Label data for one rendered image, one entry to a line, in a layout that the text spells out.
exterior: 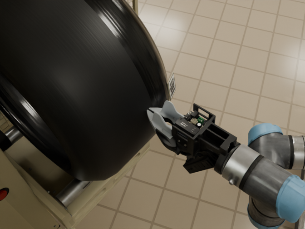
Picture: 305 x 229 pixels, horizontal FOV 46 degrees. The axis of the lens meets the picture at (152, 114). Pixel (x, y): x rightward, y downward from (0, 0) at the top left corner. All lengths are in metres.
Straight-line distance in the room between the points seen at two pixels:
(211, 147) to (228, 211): 1.37
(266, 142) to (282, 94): 1.70
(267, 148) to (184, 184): 1.29
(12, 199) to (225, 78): 1.77
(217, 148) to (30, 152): 0.77
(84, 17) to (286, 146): 0.49
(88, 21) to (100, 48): 0.06
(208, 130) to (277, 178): 0.15
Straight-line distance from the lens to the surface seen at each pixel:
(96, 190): 1.12
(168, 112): 0.77
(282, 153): 0.81
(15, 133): 1.21
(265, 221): 0.76
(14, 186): 0.98
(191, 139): 0.67
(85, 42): 0.70
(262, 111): 2.37
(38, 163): 1.27
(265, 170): 0.67
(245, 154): 0.68
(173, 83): 0.86
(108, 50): 0.71
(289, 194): 0.66
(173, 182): 2.05
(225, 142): 0.67
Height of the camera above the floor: 1.90
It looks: 57 degrees down
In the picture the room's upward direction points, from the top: straight up
